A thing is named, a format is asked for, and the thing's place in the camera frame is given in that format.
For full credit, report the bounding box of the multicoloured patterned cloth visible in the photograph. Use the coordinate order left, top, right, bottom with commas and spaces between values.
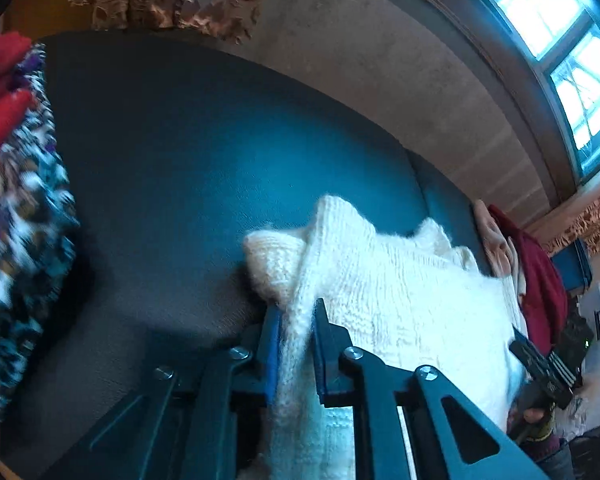
0, 42, 81, 421

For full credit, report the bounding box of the blue storage bin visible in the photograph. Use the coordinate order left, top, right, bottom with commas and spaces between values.
550, 237, 593, 293

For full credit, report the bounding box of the person's right hand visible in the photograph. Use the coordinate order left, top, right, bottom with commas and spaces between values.
522, 407, 556, 443

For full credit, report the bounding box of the pink knit sweater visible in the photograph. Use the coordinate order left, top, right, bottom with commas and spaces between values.
472, 200, 523, 293

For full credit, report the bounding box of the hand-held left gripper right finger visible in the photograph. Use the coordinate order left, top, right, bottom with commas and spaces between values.
314, 298, 551, 480

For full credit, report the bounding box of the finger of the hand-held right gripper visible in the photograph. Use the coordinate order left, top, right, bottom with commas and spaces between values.
509, 327, 576, 409

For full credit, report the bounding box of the white knit sweater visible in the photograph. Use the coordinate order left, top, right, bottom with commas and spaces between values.
243, 194, 531, 480

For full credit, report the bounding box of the black padded bench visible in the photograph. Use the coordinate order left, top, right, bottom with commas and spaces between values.
0, 30, 491, 480

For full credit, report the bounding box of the window with wooden frame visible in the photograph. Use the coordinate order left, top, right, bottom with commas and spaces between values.
370, 0, 600, 186

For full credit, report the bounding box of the maroon garment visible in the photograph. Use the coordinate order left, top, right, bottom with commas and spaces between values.
487, 204, 570, 356

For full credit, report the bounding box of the red knit garment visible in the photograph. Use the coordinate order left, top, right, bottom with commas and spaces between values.
0, 31, 36, 171

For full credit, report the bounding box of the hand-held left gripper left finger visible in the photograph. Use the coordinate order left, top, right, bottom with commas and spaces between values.
40, 306, 283, 480

